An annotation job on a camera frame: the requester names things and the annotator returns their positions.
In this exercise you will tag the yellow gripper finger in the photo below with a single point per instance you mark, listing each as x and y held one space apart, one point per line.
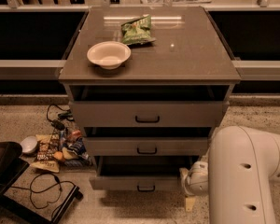
189 203

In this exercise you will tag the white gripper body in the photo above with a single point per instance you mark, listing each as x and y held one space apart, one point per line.
193 178

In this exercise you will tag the grey bottom drawer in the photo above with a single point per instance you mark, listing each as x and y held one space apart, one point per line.
140 173

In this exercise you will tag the grey drawer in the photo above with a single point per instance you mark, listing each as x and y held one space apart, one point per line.
148 146
140 173
148 114

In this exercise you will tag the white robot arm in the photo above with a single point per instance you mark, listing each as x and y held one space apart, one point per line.
242 162

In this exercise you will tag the grey three-drawer cabinet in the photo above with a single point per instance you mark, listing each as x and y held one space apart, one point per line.
186 63

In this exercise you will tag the grey middle drawer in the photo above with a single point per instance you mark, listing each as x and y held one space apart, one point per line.
148 146

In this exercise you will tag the grey top drawer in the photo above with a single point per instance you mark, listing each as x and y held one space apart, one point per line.
148 114

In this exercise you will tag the blue snack packet on floor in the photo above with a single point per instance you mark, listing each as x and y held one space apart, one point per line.
76 154

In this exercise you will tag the orange fruit on floor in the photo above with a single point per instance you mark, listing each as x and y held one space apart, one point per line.
58 155

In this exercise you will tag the black flat board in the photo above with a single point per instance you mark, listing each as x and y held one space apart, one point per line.
34 218

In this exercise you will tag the black power adapter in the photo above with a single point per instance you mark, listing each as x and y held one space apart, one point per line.
57 125

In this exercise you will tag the brown snack bag on floor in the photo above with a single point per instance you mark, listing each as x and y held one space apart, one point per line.
47 147

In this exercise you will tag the green chip bag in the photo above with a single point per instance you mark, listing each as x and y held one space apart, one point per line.
137 31

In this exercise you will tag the small white bowl on floor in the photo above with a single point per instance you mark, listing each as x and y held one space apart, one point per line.
29 145

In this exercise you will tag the black chair seat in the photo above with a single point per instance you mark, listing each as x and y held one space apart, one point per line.
12 165

